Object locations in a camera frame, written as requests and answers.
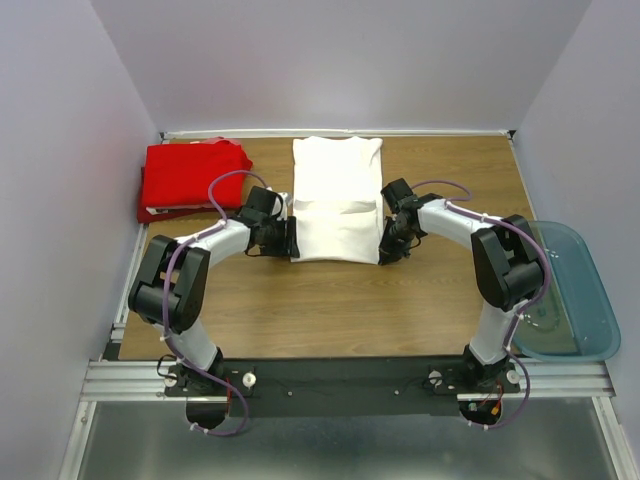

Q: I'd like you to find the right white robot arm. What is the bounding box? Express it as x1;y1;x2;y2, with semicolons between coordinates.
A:
379;179;551;392

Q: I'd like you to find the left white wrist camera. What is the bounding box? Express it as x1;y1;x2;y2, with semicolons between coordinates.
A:
272;192;292;219

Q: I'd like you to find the white t shirt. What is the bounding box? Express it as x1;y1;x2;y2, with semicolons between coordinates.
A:
292;136;384;265

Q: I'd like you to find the teal plastic bin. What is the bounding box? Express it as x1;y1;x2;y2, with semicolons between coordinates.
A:
513;221;621;363

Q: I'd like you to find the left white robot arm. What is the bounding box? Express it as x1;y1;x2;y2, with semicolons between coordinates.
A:
128;186;299;395

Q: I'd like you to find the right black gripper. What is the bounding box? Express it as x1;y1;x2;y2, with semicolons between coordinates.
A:
378;216;417;264

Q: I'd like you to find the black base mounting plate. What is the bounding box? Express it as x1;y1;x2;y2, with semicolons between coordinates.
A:
162;356;521;427

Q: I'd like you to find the folded red t shirt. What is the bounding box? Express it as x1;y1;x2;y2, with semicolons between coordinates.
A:
137;139;253;224

